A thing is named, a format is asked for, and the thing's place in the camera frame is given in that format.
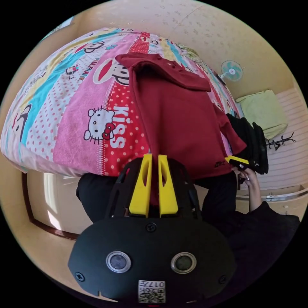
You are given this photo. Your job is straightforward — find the green patterned pillow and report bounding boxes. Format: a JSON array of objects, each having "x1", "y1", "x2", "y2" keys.
[{"x1": 179, "y1": 44, "x2": 201, "y2": 64}]

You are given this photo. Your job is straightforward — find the bed with cartoon printed sheet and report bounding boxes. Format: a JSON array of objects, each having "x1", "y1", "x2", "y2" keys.
[{"x1": 0, "y1": 27, "x2": 242, "y2": 177}]

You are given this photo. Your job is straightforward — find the light green cushion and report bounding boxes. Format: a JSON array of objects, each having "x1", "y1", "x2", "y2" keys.
[{"x1": 235, "y1": 90, "x2": 289, "y2": 138}]

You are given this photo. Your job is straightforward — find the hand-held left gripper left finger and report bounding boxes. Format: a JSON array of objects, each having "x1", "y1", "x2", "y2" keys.
[{"x1": 129, "y1": 154, "x2": 153, "y2": 218}]

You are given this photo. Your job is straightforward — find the person's body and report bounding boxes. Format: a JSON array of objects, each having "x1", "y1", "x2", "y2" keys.
[{"x1": 76, "y1": 172, "x2": 301, "y2": 296}]

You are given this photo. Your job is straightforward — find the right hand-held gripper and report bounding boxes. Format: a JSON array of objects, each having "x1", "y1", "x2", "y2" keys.
[{"x1": 225, "y1": 113, "x2": 269, "y2": 175}]

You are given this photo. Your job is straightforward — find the red long sleeve shirt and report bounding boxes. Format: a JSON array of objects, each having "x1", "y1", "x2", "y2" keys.
[{"x1": 115, "y1": 53, "x2": 248, "y2": 207}]

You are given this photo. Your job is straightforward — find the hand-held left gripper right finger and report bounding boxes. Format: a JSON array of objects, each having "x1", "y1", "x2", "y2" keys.
[{"x1": 158, "y1": 155, "x2": 179, "y2": 218}]

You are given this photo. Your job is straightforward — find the teal bladed fan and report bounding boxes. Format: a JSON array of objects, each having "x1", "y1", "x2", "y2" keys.
[{"x1": 218, "y1": 60, "x2": 244, "y2": 85}]

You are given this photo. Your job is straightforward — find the person's right forearm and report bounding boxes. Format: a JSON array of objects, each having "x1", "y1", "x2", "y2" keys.
[{"x1": 249, "y1": 189, "x2": 264, "y2": 213}]

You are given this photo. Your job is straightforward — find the person's right hand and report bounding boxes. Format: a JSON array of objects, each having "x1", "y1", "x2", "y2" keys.
[{"x1": 232, "y1": 165, "x2": 261, "y2": 193}]

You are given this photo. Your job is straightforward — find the black coat rack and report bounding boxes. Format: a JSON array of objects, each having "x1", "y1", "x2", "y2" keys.
[{"x1": 265, "y1": 132, "x2": 297, "y2": 151}]

